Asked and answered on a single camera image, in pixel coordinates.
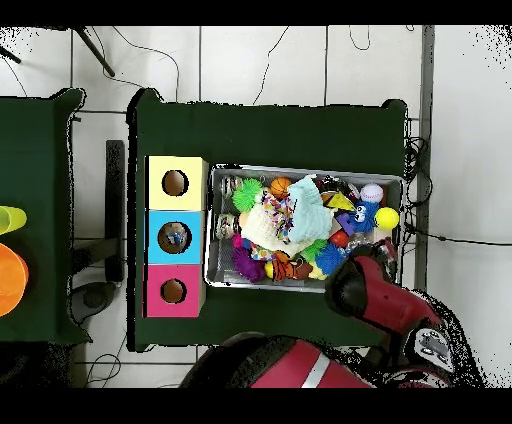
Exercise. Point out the orange plastic bowl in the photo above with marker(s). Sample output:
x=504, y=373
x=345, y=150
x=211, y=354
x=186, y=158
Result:
x=10, y=280

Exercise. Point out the green spiky ball toy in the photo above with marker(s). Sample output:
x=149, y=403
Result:
x=246, y=194

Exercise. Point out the cream waffle cloth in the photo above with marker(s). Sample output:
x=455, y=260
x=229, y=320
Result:
x=256, y=230

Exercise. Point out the yellow cheese wedge toy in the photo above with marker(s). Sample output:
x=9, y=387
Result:
x=340, y=202

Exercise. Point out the black upright panel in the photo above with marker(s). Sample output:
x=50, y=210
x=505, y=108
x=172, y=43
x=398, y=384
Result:
x=115, y=192

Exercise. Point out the shallow mesh bin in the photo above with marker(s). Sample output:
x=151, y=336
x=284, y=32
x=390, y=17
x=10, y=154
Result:
x=224, y=276

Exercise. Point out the yellow plastic ball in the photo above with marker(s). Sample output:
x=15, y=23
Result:
x=387, y=218

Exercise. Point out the small blue spiky ball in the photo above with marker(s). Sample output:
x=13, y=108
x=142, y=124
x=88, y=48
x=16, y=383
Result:
x=331, y=258

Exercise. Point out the grey floor rail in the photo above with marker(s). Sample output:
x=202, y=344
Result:
x=427, y=80

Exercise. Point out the small orange-red ball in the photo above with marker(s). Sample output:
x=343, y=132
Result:
x=340, y=238

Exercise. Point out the wooden box with three holes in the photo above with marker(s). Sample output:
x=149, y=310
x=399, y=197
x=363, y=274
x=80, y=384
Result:
x=196, y=256

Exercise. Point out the multicolour patterned fabric bow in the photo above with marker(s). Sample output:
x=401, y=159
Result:
x=278, y=216

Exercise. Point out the blue spiky ball with eyes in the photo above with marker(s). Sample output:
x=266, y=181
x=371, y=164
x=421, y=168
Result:
x=362, y=215

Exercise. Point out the long black tripod leg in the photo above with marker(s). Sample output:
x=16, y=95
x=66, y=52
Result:
x=96, y=54

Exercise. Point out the yellow-green plastic cup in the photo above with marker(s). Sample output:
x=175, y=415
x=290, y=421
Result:
x=12, y=219

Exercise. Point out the crushed clear bottle blue label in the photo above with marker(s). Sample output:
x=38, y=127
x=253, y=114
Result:
x=182, y=232

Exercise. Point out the mint waffle cloth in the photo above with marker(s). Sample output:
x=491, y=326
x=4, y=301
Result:
x=312, y=220

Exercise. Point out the grey rounded base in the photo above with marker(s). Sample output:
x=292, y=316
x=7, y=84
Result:
x=94, y=300

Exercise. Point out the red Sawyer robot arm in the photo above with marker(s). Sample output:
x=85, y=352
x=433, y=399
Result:
x=388, y=304

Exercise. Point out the orange toy basketball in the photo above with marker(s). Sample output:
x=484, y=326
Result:
x=280, y=188

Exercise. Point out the short black tripod leg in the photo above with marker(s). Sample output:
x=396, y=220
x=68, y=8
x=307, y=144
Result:
x=10, y=54

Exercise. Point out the white toy baseball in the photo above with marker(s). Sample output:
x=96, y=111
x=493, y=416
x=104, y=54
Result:
x=372, y=192

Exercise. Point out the dark green tablecloth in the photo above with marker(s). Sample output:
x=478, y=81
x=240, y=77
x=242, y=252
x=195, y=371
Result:
x=260, y=136
x=36, y=160

